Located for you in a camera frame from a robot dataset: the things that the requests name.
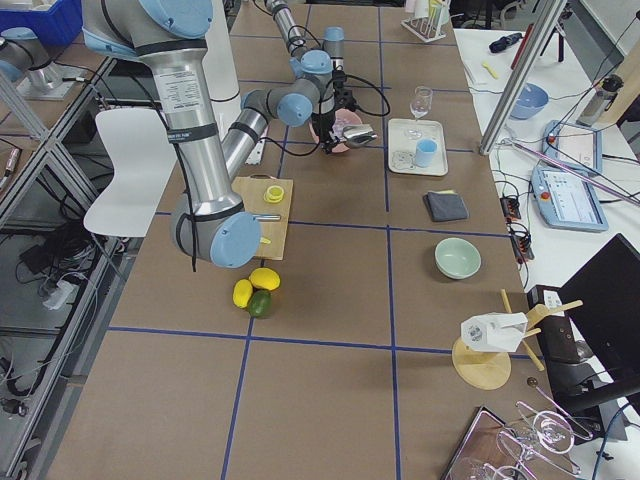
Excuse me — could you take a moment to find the white chair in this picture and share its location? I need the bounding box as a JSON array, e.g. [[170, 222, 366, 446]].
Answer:
[[83, 108, 176, 237]]

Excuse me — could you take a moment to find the blue bowl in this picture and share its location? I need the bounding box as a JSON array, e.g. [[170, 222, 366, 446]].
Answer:
[[510, 83, 549, 120]]

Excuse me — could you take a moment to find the white paper cup holder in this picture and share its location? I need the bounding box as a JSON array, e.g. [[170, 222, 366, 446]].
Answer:
[[460, 312, 528, 353]]

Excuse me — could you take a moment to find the near blue teach pendant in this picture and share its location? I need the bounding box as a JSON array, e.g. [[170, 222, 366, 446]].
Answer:
[[531, 165, 609, 232]]

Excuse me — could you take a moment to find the blue teach pendant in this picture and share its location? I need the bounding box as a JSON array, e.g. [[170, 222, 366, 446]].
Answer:
[[531, 165, 609, 232], [542, 120, 603, 175]]

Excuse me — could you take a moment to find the yellow lemon upper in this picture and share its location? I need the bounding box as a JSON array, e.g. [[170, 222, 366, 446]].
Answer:
[[249, 267, 281, 291]]

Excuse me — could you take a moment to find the steel muddler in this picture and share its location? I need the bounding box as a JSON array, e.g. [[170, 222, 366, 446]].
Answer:
[[253, 214, 282, 222]]

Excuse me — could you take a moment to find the wooden cup stand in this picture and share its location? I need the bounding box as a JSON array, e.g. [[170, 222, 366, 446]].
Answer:
[[452, 289, 583, 390]]

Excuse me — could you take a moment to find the yellow lemon lower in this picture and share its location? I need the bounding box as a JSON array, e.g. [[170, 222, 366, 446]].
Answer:
[[232, 279, 254, 309]]

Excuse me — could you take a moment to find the grey folded cloth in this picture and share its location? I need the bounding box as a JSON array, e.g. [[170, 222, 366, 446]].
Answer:
[[423, 190, 469, 222]]

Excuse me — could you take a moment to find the steel ice scoop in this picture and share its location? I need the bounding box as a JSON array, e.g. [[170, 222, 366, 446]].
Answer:
[[338, 124, 378, 148]]

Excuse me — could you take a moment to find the light blue cup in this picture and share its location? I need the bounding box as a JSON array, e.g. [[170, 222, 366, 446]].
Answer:
[[414, 139, 438, 168]]

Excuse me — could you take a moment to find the black monitor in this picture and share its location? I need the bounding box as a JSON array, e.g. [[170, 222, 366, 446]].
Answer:
[[527, 233, 639, 413]]

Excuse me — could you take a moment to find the far blue teach pendant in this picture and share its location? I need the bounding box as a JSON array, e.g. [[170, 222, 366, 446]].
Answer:
[[542, 120, 603, 175]]

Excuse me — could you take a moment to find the pink bowl of ice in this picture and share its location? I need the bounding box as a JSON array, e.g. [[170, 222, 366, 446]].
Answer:
[[308, 108, 364, 154]]

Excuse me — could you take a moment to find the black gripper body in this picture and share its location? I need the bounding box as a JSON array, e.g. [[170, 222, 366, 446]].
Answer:
[[312, 92, 338, 143]]

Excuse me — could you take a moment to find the lemon slice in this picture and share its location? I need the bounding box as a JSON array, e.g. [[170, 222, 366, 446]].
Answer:
[[263, 184, 285, 204]]

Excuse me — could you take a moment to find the aluminium frame post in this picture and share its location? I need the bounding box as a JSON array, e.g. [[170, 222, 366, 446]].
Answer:
[[479, 0, 567, 156]]

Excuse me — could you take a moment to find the green bowl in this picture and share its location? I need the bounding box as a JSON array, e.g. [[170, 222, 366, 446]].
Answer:
[[434, 237, 482, 280]]

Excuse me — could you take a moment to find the cream bear tray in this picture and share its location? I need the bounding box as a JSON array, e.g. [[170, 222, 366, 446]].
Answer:
[[388, 119, 448, 177]]

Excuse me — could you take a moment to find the yellow small spoon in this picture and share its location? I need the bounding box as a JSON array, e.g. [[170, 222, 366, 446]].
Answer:
[[481, 61, 500, 80]]

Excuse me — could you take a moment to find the clear wine glass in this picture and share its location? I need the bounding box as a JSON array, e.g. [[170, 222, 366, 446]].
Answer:
[[405, 86, 433, 140]]

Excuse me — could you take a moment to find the bamboo cutting board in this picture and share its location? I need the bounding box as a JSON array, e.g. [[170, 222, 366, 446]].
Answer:
[[232, 177, 294, 260]]

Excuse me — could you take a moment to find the yellow lemon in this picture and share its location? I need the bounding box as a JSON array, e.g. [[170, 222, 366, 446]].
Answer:
[[232, 279, 254, 309], [249, 267, 281, 291]]

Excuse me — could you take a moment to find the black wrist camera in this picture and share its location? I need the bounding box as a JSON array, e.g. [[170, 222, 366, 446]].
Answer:
[[334, 87, 358, 112]]

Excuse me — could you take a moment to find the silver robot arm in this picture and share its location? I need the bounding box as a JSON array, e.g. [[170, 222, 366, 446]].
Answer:
[[254, 0, 345, 78], [82, 1, 335, 268]]

